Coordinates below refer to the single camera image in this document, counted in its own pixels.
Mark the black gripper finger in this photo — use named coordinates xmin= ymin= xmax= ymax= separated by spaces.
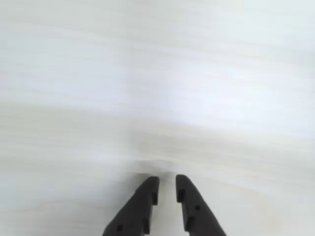
xmin=175 ymin=174 xmax=227 ymax=236
xmin=102 ymin=176 xmax=160 ymax=236

